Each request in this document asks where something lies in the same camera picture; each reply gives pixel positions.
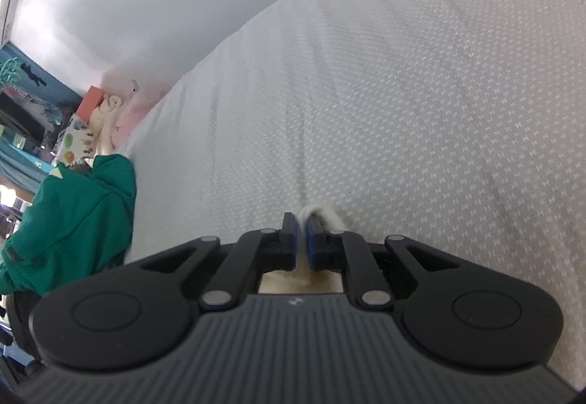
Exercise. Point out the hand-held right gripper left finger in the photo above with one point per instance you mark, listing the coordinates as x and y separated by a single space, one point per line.
293 244

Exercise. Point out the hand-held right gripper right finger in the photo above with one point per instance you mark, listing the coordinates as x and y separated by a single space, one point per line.
312 244

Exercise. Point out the cream striped sweater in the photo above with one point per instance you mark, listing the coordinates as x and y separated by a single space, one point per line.
327 218

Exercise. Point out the white bed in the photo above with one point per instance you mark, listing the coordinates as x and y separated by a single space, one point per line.
389 111

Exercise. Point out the pink cloth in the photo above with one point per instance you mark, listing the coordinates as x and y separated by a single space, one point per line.
132 111

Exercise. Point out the green hooded garment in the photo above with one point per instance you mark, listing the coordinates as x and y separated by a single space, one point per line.
78 225

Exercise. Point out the cream plush toy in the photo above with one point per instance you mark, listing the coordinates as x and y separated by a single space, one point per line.
106 120

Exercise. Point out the white dotted cloth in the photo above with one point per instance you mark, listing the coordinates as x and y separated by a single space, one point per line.
75 141

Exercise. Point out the orange box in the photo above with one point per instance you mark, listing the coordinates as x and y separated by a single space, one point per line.
90 104

